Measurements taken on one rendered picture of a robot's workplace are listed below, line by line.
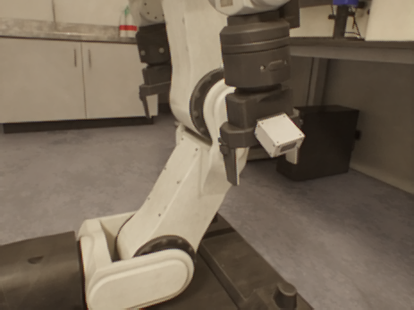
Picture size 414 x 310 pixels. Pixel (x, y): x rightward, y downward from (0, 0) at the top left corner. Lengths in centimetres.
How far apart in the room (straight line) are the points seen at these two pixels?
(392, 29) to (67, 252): 104
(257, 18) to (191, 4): 20
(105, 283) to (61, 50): 223
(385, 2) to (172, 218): 90
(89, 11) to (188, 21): 277
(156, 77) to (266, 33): 47
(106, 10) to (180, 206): 284
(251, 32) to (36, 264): 51
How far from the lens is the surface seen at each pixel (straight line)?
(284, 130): 41
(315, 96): 233
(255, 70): 40
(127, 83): 278
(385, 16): 118
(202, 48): 59
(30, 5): 330
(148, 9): 78
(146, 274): 65
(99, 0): 335
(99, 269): 63
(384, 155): 213
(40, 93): 273
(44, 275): 66
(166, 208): 65
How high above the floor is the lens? 72
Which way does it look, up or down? 17 degrees down
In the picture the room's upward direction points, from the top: 3 degrees clockwise
